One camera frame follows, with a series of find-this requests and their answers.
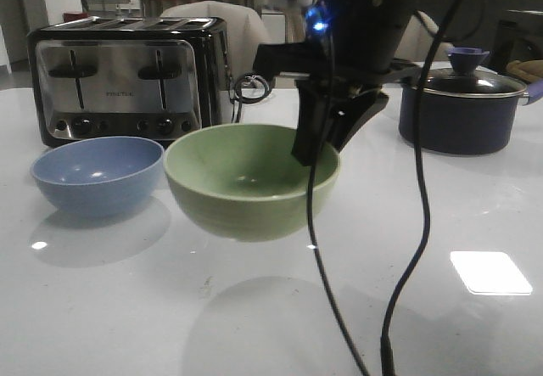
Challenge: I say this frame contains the glass pot lid blue knob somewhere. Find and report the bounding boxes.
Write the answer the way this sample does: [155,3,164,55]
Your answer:
[423,47,527,98]

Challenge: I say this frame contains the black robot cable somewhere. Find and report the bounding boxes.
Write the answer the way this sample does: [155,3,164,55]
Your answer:
[379,0,483,376]
[305,0,371,376]

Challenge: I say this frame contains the beige armchair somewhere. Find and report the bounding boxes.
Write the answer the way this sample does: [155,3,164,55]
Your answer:
[160,1,272,79]
[395,11,438,62]

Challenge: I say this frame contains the beige armchair left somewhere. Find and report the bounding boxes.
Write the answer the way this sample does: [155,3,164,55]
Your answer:
[160,1,272,79]

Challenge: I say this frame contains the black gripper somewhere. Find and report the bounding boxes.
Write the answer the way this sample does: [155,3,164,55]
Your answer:
[253,0,418,166]

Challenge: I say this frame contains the beige armchair right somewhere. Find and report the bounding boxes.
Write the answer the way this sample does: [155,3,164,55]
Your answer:
[395,11,438,62]

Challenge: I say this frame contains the brown woven item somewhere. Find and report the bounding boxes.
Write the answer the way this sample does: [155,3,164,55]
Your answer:
[506,59,543,83]

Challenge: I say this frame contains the black toaster power cord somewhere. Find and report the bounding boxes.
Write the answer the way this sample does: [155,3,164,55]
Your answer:
[227,73,272,125]

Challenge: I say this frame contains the dark blue cooking pot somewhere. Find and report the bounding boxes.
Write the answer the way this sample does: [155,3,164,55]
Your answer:
[399,81,542,155]

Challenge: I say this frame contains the black and steel toaster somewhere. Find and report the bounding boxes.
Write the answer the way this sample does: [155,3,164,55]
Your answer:
[27,16,232,147]

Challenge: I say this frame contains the blue plastic bowl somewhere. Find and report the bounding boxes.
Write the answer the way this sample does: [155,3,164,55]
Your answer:
[31,136,165,217]

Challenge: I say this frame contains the green plastic bowl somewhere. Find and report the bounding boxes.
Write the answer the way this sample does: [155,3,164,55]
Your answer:
[164,124,340,241]

